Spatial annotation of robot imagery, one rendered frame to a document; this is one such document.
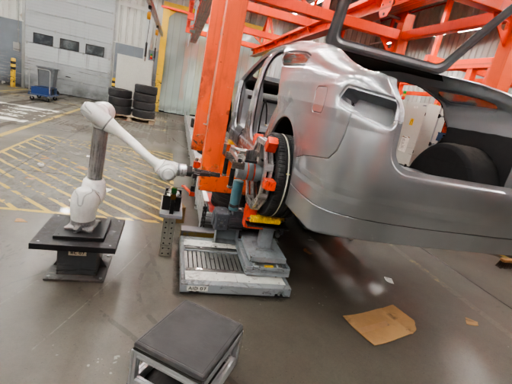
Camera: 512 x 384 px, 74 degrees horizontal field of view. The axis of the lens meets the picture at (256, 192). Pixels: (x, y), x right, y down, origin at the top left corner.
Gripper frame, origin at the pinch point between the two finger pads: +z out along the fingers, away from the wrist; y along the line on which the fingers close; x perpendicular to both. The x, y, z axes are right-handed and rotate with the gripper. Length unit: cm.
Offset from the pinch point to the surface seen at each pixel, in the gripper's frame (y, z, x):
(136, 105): -850, -142, -35
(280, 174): 14.9, 42.9, 10.6
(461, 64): -514, 615, 227
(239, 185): -24.7, 24.5, -12.3
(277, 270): 8, 60, -68
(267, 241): -12, 54, -54
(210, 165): -60, 3, -7
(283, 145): 2, 45, 29
